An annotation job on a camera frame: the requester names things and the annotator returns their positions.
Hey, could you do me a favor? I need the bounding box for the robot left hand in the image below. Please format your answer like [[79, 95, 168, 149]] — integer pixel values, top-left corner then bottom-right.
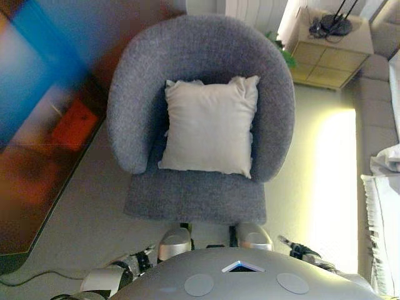
[[129, 243, 158, 270]]

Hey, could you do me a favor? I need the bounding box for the white fringed cushion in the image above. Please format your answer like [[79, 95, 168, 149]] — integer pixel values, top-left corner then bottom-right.
[[157, 74, 261, 180]]

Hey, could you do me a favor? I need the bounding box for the silver robot left leg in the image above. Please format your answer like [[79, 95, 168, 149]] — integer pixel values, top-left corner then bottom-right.
[[156, 227, 194, 264]]

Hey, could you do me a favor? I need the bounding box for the grey fabric armchair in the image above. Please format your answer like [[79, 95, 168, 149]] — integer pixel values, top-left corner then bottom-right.
[[106, 14, 296, 225]]

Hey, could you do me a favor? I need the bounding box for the grey robot torso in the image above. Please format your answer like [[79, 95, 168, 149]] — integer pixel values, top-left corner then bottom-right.
[[107, 246, 384, 300]]

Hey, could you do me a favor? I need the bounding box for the glossy dark tv cabinet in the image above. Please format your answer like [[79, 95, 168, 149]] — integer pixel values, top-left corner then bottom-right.
[[0, 0, 111, 276]]

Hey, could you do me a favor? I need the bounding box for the green potted plant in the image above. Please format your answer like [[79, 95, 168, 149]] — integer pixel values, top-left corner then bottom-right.
[[264, 30, 299, 69]]

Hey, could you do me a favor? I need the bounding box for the white duvet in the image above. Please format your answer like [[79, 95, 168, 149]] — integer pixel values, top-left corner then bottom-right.
[[369, 146, 400, 175]]

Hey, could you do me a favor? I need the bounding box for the white radiator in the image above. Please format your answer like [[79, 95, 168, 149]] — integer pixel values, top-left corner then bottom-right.
[[224, 0, 283, 33]]

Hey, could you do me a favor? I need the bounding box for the light wooden nightstand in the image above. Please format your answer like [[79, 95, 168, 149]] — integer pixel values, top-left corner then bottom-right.
[[285, 14, 375, 92]]

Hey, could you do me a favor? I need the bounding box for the black lamp base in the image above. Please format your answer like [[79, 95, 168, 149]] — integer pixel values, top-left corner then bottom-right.
[[308, 0, 354, 41]]

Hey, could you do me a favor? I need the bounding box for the black floor cable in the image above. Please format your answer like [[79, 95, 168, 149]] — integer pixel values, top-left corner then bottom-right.
[[0, 269, 92, 288]]

